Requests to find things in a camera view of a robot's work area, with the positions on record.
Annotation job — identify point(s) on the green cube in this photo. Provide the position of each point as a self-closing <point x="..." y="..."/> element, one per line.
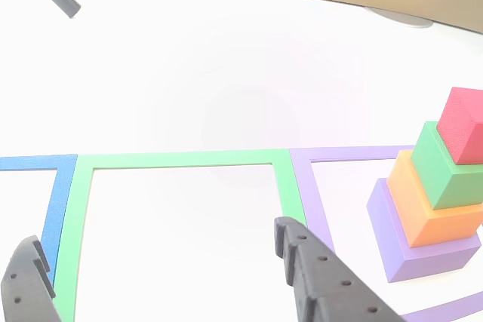
<point x="434" y="163"/>

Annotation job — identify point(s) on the small red cube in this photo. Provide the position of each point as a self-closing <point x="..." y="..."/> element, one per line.
<point x="462" y="122"/>

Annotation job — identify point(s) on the large purple cube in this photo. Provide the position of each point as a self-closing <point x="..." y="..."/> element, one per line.
<point x="426" y="265"/>

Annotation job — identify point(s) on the orange cube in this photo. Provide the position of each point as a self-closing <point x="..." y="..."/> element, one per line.
<point x="434" y="224"/>

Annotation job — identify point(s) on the grey round disc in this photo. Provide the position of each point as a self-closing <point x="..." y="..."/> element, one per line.
<point x="407" y="18"/>

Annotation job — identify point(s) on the purple square frame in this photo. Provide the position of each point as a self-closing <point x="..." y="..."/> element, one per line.
<point x="302" y="171"/>

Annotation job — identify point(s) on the green square frame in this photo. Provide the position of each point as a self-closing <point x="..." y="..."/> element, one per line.
<point x="181" y="158"/>

